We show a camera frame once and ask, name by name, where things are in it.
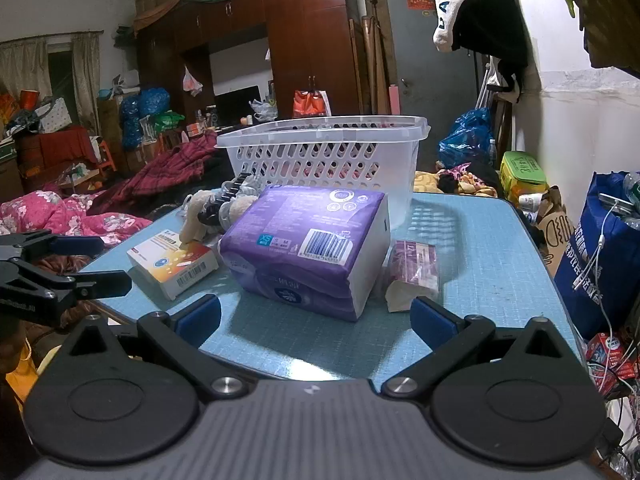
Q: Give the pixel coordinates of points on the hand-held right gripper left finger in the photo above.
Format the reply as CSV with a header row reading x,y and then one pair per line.
x,y
202,312

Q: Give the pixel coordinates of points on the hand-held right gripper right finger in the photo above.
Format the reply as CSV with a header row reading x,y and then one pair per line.
x,y
430,317

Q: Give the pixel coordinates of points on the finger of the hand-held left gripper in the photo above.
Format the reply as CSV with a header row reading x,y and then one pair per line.
x,y
102,283
75,246

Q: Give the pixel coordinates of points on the small purple tissue packet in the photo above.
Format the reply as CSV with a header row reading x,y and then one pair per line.
x,y
415,270

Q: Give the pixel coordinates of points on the white orange medicine box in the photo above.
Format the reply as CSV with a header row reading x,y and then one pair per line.
x,y
170,260

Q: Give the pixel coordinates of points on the pile of socks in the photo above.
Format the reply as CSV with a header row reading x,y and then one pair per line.
x,y
197,210

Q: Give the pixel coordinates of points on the purple tissue pack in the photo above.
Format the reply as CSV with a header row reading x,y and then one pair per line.
x,y
300,240

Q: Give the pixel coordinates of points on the white plastic basket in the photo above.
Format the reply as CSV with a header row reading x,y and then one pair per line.
x,y
325,160

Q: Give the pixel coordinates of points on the pink floral quilt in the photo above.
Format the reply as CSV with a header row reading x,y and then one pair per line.
x,y
50,210

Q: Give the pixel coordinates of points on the red cloth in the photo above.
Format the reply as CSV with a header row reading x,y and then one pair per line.
x,y
65,145

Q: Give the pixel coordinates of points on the red plaid blanket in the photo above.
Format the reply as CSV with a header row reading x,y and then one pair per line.
x,y
160,170

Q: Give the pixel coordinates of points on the yellow pink patterned blanket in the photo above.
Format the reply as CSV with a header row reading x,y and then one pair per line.
x,y
460,180

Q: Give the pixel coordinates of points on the brown paper bag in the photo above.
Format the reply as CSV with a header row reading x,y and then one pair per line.
x,y
552,230

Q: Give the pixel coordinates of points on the blue plastic bag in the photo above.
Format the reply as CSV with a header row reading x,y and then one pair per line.
x,y
142,110
465,135

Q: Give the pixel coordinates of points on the beige curtain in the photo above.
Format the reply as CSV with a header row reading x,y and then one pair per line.
x,y
22,65
85,75

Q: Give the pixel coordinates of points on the green box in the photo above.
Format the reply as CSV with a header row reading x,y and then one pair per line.
x,y
522,170

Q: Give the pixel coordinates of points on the blue tote bag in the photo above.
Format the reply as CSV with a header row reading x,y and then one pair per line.
x,y
600,260

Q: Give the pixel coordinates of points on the red boxes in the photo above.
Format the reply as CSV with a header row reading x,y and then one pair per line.
x,y
607,360

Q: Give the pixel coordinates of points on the black monitor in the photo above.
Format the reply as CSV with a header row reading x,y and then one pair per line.
x,y
235,105

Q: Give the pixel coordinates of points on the pink board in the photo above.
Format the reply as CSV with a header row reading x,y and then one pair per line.
x,y
393,100

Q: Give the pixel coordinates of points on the red white hanging plastic bag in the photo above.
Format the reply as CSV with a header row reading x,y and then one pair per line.
x,y
310,102

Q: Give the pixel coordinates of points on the grey door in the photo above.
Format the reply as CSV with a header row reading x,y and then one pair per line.
x,y
425,60

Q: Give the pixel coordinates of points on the black hanging garment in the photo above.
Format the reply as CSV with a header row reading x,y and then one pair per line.
x,y
490,30

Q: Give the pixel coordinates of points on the brown wooden wardrobe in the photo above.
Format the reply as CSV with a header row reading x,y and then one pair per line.
x,y
300,35

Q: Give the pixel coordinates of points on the white printed hoodie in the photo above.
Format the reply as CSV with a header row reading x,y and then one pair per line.
x,y
450,10

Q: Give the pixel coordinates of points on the brown hanging cloth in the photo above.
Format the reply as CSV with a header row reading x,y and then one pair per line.
x,y
610,10

